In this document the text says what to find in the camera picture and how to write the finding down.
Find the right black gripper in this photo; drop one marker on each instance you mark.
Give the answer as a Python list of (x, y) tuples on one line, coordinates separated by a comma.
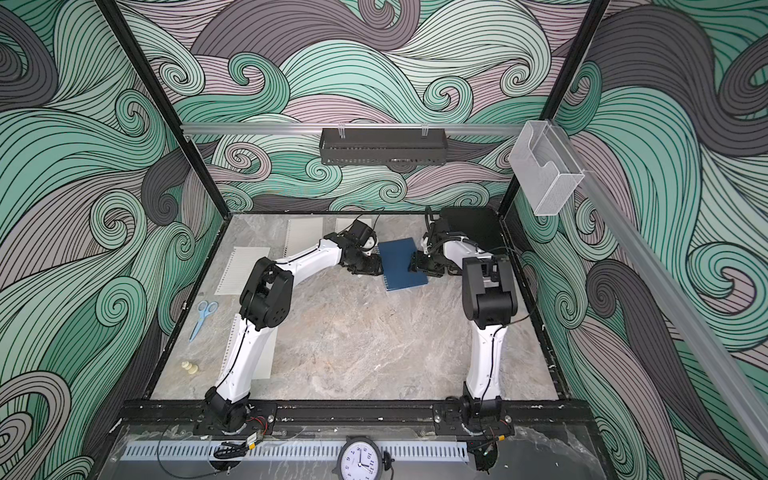
[(416, 263)]

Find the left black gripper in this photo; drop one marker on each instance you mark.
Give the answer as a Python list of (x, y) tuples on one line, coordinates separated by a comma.
[(375, 268)]

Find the blue cover notebook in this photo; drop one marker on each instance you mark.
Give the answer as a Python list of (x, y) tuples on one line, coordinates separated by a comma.
[(396, 257)]

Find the torn lined notebook page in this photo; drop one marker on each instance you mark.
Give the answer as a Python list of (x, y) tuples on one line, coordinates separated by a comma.
[(238, 269)]

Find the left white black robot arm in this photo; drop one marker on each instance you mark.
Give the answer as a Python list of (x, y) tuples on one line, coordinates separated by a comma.
[(265, 303)]

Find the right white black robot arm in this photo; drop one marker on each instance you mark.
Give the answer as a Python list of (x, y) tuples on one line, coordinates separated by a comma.
[(489, 302)]

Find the black hard case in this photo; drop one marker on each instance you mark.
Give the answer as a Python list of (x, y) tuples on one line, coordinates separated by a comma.
[(480, 225)]

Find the round analog clock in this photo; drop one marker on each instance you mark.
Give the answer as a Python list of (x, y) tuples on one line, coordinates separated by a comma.
[(360, 458)]

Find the small yellow-green object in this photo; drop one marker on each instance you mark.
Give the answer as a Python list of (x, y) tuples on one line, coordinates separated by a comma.
[(189, 367)]

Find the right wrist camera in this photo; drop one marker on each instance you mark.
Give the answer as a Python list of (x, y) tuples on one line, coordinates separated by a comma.
[(437, 231)]

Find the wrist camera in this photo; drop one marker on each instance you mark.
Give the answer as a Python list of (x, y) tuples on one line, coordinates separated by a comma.
[(437, 231), (361, 235)]

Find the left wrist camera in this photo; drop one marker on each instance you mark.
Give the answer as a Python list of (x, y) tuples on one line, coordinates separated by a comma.
[(361, 235)]

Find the black wall-mounted tray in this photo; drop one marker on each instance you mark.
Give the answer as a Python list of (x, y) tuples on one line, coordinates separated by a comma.
[(402, 147)]

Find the clear acrylic wall holder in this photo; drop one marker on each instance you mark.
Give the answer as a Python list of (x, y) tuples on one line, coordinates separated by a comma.
[(545, 163)]

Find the blue handled scissors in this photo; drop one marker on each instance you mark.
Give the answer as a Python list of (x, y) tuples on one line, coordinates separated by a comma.
[(204, 309)]

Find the white slotted cable duct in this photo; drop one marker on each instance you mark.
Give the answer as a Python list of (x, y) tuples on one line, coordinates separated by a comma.
[(428, 451)]

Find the right side aluminium rail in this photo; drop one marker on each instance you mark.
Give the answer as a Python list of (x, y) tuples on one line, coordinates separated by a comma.
[(739, 394)]

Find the aluminium wall rail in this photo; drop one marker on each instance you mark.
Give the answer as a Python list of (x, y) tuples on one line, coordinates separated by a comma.
[(277, 128)]

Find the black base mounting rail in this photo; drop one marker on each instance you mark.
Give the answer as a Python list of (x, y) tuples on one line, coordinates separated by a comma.
[(283, 418)]

